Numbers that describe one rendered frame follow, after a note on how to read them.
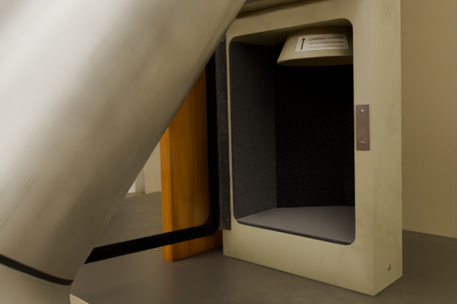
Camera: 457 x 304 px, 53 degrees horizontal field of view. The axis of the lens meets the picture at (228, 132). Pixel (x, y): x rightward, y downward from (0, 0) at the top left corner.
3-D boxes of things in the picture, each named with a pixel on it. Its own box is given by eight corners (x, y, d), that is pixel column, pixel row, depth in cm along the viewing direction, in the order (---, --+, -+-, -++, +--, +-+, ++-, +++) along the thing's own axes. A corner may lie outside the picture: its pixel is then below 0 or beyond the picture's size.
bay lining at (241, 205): (302, 199, 107) (300, 47, 105) (414, 214, 89) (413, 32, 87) (233, 220, 89) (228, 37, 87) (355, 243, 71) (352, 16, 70)
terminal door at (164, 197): (220, 233, 89) (214, 27, 87) (62, 269, 71) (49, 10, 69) (217, 232, 90) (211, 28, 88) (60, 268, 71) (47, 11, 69)
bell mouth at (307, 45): (309, 68, 97) (309, 41, 97) (390, 60, 85) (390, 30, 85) (257, 63, 84) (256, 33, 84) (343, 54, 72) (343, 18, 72)
